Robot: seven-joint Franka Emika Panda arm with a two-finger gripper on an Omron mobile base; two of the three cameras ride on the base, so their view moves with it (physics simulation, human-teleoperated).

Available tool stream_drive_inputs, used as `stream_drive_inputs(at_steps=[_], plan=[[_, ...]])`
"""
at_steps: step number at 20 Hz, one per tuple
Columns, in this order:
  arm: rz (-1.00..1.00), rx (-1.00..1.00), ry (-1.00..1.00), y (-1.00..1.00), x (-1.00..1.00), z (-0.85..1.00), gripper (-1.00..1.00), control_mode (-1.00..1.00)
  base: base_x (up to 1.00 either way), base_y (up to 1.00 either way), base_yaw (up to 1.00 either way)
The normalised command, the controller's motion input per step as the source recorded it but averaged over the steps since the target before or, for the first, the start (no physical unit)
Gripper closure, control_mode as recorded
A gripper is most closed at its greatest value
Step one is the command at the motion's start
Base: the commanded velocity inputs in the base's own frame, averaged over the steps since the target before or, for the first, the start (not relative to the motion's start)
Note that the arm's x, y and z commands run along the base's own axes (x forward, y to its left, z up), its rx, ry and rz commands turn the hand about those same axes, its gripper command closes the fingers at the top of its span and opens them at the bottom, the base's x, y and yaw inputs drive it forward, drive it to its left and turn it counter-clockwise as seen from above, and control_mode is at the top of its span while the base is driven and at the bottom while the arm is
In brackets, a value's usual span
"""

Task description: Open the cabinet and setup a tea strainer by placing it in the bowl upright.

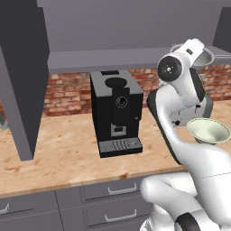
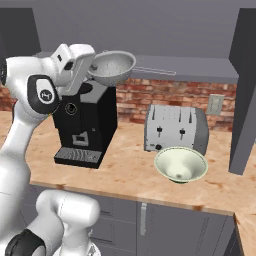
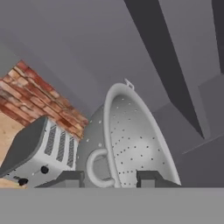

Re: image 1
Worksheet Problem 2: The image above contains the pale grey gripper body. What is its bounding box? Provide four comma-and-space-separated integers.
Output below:
193, 48, 216, 67

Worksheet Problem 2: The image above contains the pale green bowl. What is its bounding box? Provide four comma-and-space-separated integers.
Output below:
186, 117, 231, 146

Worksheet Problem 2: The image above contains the dark grey tall cabinet panel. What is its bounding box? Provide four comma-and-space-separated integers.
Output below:
0, 0, 51, 162

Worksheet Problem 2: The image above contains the grey toaster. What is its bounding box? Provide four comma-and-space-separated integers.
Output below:
171, 95, 215, 127

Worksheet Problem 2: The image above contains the black coffee machine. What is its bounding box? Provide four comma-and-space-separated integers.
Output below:
89, 69, 144, 159

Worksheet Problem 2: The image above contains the grey drawer front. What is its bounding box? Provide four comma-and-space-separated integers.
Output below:
80, 176, 146, 203
83, 197, 152, 231
0, 190, 60, 216

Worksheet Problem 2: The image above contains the grey metal object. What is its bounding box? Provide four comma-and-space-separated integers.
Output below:
0, 114, 10, 131

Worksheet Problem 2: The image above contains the dark grey wall cabinet door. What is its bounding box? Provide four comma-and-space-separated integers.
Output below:
211, 6, 231, 54

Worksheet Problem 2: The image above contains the grey wall cabinet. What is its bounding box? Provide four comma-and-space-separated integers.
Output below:
35, 0, 231, 74

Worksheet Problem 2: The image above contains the white drawer handle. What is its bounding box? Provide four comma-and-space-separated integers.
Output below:
0, 203, 11, 215
104, 208, 138, 223
106, 182, 138, 196

